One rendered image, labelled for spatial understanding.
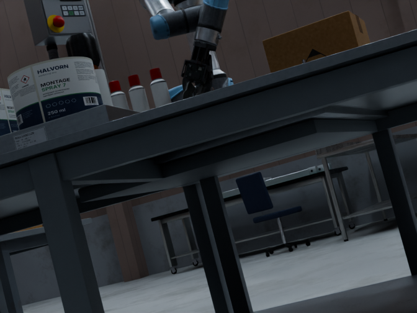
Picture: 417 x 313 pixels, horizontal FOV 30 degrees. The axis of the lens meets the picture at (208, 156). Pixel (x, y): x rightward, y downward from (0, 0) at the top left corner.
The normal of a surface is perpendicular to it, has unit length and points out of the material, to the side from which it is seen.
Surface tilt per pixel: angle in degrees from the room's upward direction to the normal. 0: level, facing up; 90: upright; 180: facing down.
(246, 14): 90
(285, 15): 90
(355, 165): 90
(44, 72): 90
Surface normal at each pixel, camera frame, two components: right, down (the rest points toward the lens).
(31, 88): -0.37, 0.02
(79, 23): 0.64, -0.22
